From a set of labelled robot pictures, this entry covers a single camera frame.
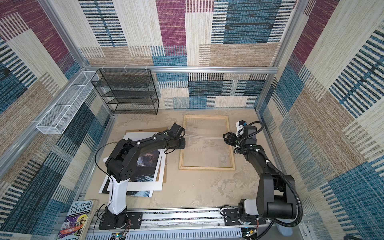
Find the white bordered dark photo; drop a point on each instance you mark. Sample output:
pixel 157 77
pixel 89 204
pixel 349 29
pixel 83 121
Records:
pixel 147 169

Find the black wire mesh shelf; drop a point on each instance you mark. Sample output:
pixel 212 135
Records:
pixel 127 91

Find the aluminium front rail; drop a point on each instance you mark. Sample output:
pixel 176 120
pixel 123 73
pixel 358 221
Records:
pixel 194 224

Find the grey blue padded object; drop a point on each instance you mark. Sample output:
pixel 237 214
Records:
pixel 284 231

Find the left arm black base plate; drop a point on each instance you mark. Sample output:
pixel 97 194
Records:
pixel 135 219

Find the colourful treehouse book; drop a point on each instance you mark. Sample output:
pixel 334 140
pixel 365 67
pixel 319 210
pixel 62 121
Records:
pixel 76 223

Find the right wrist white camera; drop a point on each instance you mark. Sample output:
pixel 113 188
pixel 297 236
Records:
pixel 240 128

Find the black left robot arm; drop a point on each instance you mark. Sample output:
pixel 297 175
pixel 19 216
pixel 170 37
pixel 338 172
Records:
pixel 122 164

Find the brown cardboard backing board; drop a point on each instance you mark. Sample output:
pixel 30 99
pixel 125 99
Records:
pixel 141 130

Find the light wooden picture frame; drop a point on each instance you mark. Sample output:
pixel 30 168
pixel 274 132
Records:
pixel 181 150

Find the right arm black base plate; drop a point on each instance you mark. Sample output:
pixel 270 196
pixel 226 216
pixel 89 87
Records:
pixel 232 218

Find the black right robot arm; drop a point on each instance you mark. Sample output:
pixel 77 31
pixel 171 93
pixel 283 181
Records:
pixel 277 198

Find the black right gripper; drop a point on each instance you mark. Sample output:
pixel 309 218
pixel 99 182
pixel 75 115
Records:
pixel 230 137

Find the white photo mat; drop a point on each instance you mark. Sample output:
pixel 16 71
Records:
pixel 142 186

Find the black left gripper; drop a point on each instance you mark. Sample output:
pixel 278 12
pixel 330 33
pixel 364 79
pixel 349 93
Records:
pixel 183 145

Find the white wire mesh basket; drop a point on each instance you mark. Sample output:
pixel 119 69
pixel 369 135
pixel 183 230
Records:
pixel 59 116

